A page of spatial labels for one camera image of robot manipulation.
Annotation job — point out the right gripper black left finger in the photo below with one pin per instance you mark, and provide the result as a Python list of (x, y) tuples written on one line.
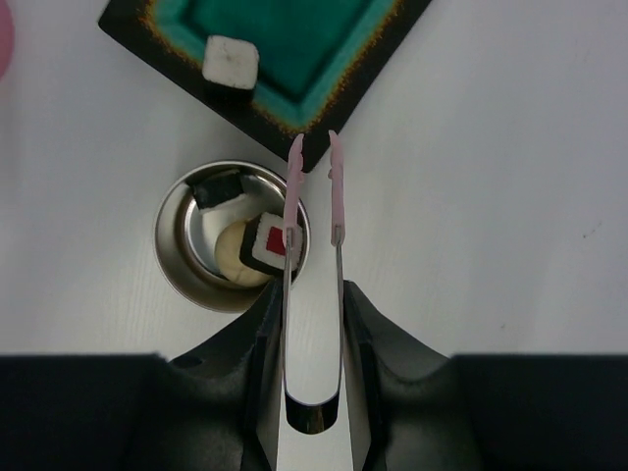
[(215, 407)]

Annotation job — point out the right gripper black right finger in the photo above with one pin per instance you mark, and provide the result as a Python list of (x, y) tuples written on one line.
[(412, 408)]

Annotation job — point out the pink metal tongs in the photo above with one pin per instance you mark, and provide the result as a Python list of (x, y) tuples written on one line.
[(312, 335)]

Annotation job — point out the round cream steamed bun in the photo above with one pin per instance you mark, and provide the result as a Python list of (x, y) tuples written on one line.
[(226, 253)]

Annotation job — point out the round steel lunch box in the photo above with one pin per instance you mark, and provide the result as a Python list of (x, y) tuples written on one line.
[(184, 238)]

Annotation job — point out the white sushi red centre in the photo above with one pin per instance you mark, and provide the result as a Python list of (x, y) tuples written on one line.
[(263, 248)]

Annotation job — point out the black seaweed sushi piece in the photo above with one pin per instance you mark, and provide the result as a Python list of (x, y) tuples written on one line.
[(218, 191)]

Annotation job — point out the pink lunch box lid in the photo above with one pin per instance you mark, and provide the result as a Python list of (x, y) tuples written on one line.
[(7, 37)]

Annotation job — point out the white sushi dark centre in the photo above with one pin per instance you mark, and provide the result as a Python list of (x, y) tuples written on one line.
[(230, 64)]

